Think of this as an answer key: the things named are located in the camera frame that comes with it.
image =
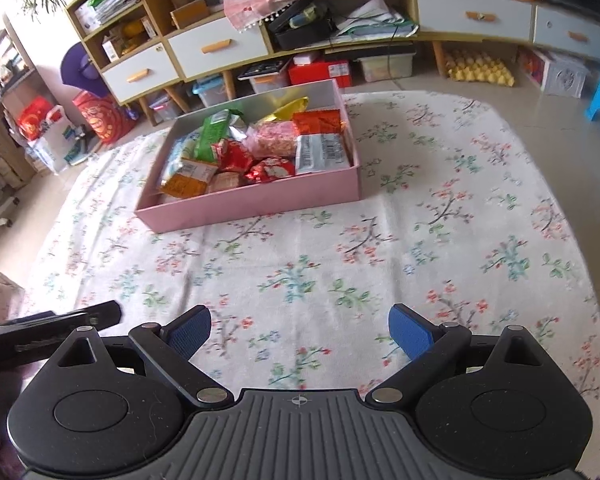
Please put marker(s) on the white printed carton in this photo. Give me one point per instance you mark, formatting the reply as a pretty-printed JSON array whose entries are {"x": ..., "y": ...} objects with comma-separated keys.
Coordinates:
[{"x": 565, "y": 80}]

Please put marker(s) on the purple round object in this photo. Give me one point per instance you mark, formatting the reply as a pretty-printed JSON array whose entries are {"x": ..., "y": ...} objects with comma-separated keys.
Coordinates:
[{"x": 75, "y": 67}]

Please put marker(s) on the yellow round fruit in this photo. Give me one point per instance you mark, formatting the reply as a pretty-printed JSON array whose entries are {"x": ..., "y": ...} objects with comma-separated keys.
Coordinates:
[{"x": 133, "y": 31}]

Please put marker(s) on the small white carton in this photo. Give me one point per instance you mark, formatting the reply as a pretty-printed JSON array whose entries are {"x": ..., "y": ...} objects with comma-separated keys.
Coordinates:
[{"x": 111, "y": 47}]

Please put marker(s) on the yellow egg tray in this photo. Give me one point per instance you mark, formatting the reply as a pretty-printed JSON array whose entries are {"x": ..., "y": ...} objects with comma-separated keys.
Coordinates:
[{"x": 480, "y": 67}]

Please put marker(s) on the brown cardboard box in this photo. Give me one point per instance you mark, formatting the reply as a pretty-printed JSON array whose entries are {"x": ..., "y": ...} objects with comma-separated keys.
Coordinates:
[{"x": 190, "y": 14}]

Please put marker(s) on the gold foil snack packet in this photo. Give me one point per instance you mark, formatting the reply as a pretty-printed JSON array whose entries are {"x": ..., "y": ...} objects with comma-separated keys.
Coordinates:
[{"x": 287, "y": 107}]

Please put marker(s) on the stack of documents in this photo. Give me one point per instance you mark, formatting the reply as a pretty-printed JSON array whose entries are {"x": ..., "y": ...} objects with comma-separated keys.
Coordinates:
[{"x": 110, "y": 2}]

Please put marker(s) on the black flat tray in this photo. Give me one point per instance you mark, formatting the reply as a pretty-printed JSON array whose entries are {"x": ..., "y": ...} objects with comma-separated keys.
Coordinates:
[{"x": 265, "y": 67}]

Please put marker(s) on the small white pink box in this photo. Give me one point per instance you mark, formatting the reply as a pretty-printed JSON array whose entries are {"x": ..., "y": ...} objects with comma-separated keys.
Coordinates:
[{"x": 306, "y": 58}]

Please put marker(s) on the red cardboard box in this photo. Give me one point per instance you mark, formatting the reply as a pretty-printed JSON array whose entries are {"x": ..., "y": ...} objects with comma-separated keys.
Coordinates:
[{"x": 325, "y": 75}]

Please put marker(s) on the orange-red snack packet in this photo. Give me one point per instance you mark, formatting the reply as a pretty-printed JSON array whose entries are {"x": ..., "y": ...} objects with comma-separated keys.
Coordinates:
[{"x": 317, "y": 121}]

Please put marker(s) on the red white snack packet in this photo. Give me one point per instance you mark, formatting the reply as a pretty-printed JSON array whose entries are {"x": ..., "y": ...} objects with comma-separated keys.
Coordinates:
[{"x": 235, "y": 157}]

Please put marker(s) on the wooden bookshelf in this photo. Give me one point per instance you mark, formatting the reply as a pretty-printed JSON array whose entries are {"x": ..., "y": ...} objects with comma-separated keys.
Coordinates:
[{"x": 15, "y": 160}]

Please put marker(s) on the red gift bag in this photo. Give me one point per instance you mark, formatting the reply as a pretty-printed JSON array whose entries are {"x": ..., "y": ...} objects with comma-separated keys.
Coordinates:
[{"x": 100, "y": 120}]

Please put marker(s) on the clear packet pink rice bar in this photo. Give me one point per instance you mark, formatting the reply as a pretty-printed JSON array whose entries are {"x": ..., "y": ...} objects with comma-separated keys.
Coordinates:
[{"x": 272, "y": 140}]

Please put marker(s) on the pile of loose papers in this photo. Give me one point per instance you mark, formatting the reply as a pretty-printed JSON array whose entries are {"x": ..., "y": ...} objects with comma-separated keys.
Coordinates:
[{"x": 375, "y": 15}]

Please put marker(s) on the white red shopping bag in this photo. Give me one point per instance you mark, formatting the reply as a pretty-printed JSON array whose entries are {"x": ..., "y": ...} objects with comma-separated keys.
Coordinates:
[{"x": 50, "y": 140}]

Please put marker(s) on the black open case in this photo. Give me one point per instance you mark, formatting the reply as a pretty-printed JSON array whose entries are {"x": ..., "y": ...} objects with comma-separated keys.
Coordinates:
[{"x": 305, "y": 35}]

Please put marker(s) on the white barcode snack packet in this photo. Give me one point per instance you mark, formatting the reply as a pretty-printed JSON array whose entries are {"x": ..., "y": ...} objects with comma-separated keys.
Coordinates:
[{"x": 325, "y": 152}]

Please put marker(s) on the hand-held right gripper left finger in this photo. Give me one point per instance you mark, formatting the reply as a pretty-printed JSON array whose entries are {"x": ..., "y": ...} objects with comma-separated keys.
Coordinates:
[{"x": 190, "y": 332}]

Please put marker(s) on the pink cardboard box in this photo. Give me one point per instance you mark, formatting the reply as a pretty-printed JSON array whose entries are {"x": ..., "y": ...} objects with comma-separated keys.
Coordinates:
[{"x": 260, "y": 200}]

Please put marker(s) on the blue lidded storage bin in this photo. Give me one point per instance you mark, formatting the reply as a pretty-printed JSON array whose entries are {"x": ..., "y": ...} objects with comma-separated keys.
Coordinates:
[{"x": 210, "y": 92}]

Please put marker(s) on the green white snack packet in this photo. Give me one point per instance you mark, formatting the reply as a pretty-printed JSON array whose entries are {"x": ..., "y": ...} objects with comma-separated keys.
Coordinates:
[{"x": 182, "y": 150}]

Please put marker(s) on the orange printed snack packet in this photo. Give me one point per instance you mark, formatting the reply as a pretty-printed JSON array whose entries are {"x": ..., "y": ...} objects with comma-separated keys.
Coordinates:
[{"x": 187, "y": 180}]

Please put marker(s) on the floral tablecloth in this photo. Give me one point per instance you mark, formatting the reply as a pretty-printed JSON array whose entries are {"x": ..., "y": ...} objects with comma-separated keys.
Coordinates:
[{"x": 330, "y": 260}]

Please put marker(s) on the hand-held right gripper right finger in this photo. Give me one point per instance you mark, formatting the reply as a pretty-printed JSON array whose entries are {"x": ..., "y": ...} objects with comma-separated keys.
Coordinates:
[{"x": 410, "y": 332}]

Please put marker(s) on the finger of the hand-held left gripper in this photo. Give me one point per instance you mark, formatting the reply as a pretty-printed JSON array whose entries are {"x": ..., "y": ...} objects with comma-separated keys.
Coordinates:
[{"x": 100, "y": 312}]

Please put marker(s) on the small clear storage bin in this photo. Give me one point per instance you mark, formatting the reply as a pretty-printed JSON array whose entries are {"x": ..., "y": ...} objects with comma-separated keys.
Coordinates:
[{"x": 165, "y": 107}]

